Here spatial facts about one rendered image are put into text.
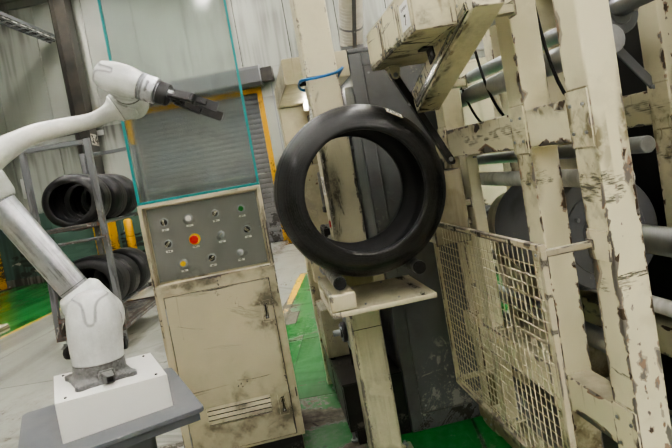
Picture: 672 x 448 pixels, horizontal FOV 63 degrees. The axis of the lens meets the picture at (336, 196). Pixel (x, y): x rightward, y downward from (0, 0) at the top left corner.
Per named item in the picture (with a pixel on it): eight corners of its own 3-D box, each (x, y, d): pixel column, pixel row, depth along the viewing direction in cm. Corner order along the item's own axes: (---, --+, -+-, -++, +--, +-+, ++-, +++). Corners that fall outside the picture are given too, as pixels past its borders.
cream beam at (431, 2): (370, 72, 220) (364, 35, 219) (430, 63, 223) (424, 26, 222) (413, 31, 160) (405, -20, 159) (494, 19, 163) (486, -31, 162)
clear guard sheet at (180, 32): (138, 205, 248) (96, -6, 243) (259, 184, 255) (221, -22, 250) (137, 205, 246) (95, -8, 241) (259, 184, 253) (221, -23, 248)
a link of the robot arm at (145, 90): (132, 95, 177) (150, 101, 177) (142, 69, 178) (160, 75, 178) (140, 102, 186) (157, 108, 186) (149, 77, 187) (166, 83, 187)
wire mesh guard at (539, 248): (456, 382, 233) (429, 220, 229) (460, 381, 233) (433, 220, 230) (580, 506, 144) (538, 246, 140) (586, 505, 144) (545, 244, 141)
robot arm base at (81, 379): (79, 396, 159) (76, 377, 159) (63, 380, 177) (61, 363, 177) (142, 376, 170) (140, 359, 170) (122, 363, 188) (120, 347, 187)
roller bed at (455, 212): (422, 241, 239) (411, 174, 238) (454, 235, 241) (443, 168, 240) (437, 247, 220) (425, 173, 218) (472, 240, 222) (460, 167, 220)
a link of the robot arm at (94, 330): (66, 372, 165) (56, 300, 164) (75, 356, 182) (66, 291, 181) (124, 360, 170) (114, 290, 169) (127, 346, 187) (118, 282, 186)
